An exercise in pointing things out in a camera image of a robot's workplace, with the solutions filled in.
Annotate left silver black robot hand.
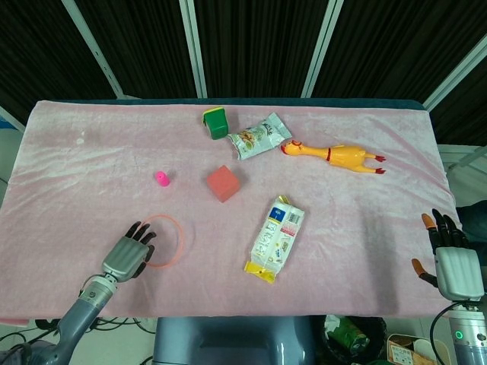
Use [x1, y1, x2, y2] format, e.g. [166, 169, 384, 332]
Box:
[100, 221, 158, 283]

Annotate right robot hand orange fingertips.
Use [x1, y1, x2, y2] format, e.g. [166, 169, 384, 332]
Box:
[411, 208, 485, 302]

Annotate thin orange ring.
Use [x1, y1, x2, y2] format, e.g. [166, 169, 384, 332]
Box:
[138, 214, 186, 268]

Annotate dark chair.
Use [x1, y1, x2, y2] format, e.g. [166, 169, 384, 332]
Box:
[455, 200, 487, 249]

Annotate cardboard box with contents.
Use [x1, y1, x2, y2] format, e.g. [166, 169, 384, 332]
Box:
[387, 333, 452, 365]

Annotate pink plush table cloth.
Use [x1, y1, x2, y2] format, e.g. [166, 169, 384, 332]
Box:
[0, 99, 456, 327]

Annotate black trash bin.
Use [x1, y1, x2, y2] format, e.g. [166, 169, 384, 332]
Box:
[323, 314, 387, 365]

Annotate red cube block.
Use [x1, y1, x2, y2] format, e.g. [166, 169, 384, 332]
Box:
[206, 164, 240, 204]

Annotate green crumpled bag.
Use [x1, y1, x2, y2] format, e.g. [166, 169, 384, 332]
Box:
[327, 317, 371, 350]

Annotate blue-grey robot torso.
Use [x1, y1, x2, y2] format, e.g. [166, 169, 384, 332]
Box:
[151, 315, 319, 365]

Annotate white package with yellow end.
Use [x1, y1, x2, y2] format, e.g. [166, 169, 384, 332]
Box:
[243, 195, 307, 285]

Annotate yellow rubber chicken toy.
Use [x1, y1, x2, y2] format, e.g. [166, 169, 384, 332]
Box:
[280, 139, 387, 176]

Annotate green box with yellow lid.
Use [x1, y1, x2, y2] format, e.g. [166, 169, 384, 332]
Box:
[200, 107, 229, 140]

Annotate silver printed snack bag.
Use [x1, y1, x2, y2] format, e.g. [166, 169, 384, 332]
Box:
[226, 112, 293, 160]

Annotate dark teal table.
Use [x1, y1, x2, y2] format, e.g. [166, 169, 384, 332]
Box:
[116, 97, 431, 112]

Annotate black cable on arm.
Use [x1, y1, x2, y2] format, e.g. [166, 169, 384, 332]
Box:
[428, 302, 460, 365]

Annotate black floor cable bundle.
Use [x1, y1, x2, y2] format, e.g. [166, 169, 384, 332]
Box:
[0, 316, 158, 365]

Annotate white partition post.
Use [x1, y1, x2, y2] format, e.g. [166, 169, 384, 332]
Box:
[423, 36, 487, 111]
[62, 0, 125, 99]
[178, 0, 209, 99]
[302, 0, 345, 99]

